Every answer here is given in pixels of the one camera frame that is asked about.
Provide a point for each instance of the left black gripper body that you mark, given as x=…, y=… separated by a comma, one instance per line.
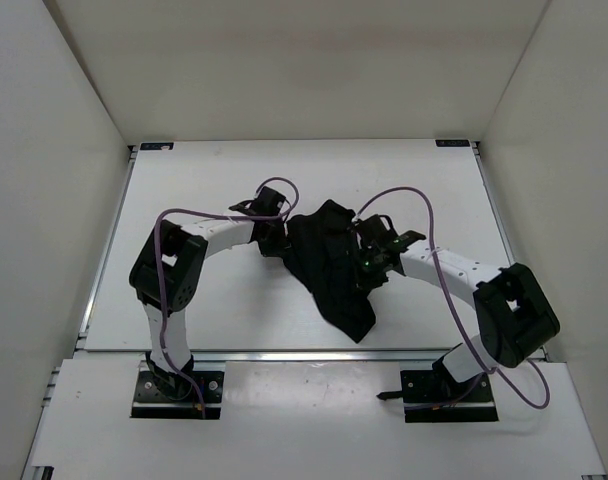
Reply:
x=274, y=243

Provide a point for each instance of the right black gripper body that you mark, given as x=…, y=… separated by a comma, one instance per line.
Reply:
x=369, y=272

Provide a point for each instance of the black pleated skirt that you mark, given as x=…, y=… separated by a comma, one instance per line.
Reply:
x=320, y=254

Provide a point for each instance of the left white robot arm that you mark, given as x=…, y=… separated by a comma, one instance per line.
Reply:
x=166, y=274

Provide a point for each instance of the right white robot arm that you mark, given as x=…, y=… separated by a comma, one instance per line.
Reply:
x=513, y=314

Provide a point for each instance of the right table label sticker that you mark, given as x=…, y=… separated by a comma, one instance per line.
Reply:
x=452, y=143

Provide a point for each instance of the table label sticker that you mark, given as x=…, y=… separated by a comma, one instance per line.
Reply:
x=156, y=146
x=452, y=143

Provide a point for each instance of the left table label sticker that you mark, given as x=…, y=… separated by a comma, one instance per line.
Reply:
x=156, y=146

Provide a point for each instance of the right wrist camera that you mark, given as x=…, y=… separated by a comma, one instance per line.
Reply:
x=377, y=229

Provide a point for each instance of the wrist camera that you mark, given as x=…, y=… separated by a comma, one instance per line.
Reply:
x=269, y=197
x=377, y=229

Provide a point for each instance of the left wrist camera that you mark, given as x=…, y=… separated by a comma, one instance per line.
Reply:
x=269, y=197

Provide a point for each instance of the aluminium front rail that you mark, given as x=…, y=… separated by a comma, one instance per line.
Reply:
x=319, y=355

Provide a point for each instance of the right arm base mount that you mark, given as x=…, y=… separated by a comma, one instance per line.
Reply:
x=429, y=398

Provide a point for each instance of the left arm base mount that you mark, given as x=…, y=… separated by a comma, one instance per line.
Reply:
x=154, y=399

